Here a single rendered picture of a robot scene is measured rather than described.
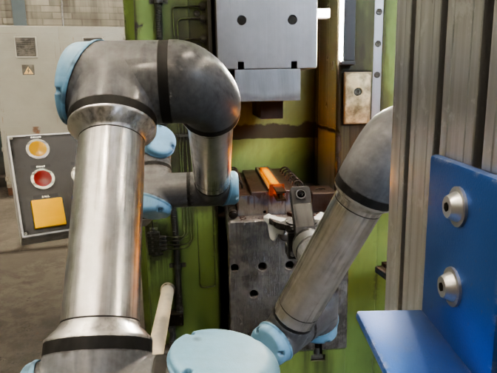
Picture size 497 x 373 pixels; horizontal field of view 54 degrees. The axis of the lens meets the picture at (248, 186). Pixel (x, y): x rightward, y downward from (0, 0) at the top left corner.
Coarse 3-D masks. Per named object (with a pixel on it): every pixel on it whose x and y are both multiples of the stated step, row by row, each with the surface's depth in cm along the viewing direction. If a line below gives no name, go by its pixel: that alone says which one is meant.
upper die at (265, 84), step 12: (240, 72) 145; (252, 72) 145; (264, 72) 145; (276, 72) 146; (288, 72) 146; (240, 84) 146; (252, 84) 146; (264, 84) 146; (276, 84) 146; (288, 84) 147; (240, 96) 146; (252, 96) 146; (264, 96) 147; (276, 96) 147; (288, 96) 147
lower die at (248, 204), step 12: (252, 180) 172; (264, 180) 166; (240, 192) 156; (252, 192) 152; (264, 192) 153; (288, 192) 153; (240, 204) 153; (252, 204) 153; (264, 204) 154; (276, 204) 154; (288, 204) 154
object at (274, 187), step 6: (264, 168) 185; (264, 174) 173; (270, 174) 173; (270, 180) 162; (276, 180) 162; (270, 186) 151; (276, 186) 149; (282, 186) 149; (270, 192) 152; (276, 192) 143; (282, 192) 143; (276, 198) 144; (282, 198) 143
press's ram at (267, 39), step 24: (216, 0) 140; (240, 0) 141; (264, 0) 141; (288, 0) 142; (312, 0) 142; (216, 24) 142; (240, 24) 143; (264, 24) 143; (288, 24) 143; (312, 24) 144; (216, 48) 150; (240, 48) 143; (264, 48) 144; (288, 48) 145; (312, 48) 145
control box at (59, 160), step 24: (24, 144) 128; (48, 144) 130; (72, 144) 133; (24, 168) 126; (48, 168) 128; (72, 168) 131; (24, 192) 124; (48, 192) 126; (24, 216) 122; (24, 240) 122; (48, 240) 128
